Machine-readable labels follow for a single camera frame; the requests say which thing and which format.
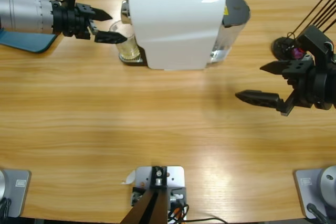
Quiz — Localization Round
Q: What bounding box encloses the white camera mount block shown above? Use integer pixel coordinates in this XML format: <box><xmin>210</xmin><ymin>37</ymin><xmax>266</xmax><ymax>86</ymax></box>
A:
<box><xmin>131</xmin><ymin>165</ymin><xmax>187</xmax><ymax>222</ymax></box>

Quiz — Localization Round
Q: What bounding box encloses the black base cable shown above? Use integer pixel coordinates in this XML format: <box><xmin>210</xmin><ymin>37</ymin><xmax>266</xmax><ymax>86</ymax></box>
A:
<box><xmin>306</xmin><ymin>202</ymin><xmax>330</xmax><ymax>224</ymax></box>
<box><xmin>0</xmin><ymin>197</ymin><xmax>13</xmax><ymax>218</ymax></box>

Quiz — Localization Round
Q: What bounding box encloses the clear drinking glass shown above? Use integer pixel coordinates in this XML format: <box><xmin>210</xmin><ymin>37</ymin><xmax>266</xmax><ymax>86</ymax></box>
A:
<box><xmin>109</xmin><ymin>20</ymin><xmax>140</xmax><ymax>62</ymax></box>

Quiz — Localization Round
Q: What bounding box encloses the white paper tape strip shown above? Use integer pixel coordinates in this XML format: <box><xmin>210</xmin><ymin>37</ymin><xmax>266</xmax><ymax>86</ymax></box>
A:
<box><xmin>120</xmin><ymin>170</ymin><xmax>137</xmax><ymax>185</ymax></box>

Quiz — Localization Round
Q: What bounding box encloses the thin black cable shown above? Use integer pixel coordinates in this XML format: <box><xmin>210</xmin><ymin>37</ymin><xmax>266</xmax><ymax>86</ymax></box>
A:
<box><xmin>183</xmin><ymin>217</ymin><xmax>228</xmax><ymax>224</ymax></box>

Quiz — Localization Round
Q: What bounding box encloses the purple coffee capsule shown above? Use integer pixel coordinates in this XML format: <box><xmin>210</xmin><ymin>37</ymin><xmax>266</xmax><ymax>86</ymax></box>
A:
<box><xmin>292</xmin><ymin>47</ymin><xmax>305</xmax><ymax>60</ymax></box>

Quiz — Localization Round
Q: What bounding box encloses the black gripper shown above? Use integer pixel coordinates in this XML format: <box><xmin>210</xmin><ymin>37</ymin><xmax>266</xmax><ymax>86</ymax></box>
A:
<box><xmin>50</xmin><ymin>0</ymin><xmax>128</xmax><ymax>45</ymax></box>
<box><xmin>235</xmin><ymin>58</ymin><xmax>336</xmax><ymax>117</ymax></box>

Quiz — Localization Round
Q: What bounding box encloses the teal plastic tray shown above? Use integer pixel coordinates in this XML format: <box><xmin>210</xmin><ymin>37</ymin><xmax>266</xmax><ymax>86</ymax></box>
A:
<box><xmin>0</xmin><ymin>29</ymin><xmax>58</xmax><ymax>54</ymax></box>

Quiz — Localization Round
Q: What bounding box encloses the clear water tank dark lid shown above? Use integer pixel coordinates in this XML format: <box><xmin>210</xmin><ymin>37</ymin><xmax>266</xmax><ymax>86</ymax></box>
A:
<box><xmin>209</xmin><ymin>0</ymin><xmax>251</xmax><ymax>64</ymax></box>

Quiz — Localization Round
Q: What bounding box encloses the orange and black cable bundle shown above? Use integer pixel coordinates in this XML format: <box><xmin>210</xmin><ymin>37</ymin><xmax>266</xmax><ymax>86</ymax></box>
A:
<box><xmin>167</xmin><ymin>202</ymin><xmax>190</xmax><ymax>224</ymax></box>

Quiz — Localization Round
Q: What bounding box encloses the dark camera mount post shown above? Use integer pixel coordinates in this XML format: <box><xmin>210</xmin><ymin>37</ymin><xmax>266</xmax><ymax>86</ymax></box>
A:
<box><xmin>122</xmin><ymin>165</ymin><xmax>169</xmax><ymax>224</ymax></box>

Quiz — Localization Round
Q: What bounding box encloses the grey base plate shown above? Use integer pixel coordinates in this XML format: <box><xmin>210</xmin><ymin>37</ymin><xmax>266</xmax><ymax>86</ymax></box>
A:
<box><xmin>0</xmin><ymin>168</ymin><xmax>32</xmax><ymax>218</ymax></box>
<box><xmin>293</xmin><ymin>168</ymin><xmax>336</xmax><ymax>219</ymax></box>

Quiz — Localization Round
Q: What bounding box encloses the black capsule holder with rods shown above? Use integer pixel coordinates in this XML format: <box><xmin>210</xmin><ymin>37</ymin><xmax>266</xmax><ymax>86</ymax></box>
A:
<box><xmin>271</xmin><ymin>0</ymin><xmax>336</xmax><ymax>61</ymax></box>

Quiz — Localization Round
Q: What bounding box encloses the white capsule coffee machine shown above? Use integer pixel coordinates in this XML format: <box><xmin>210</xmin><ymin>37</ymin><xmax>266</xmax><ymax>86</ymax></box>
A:
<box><xmin>120</xmin><ymin>0</ymin><xmax>227</xmax><ymax>72</ymax></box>

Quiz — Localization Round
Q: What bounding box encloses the metal grille drip tray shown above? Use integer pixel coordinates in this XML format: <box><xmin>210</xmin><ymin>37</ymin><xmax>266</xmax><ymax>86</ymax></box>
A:
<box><xmin>119</xmin><ymin>50</ymin><xmax>148</xmax><ymax>67</ymax></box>

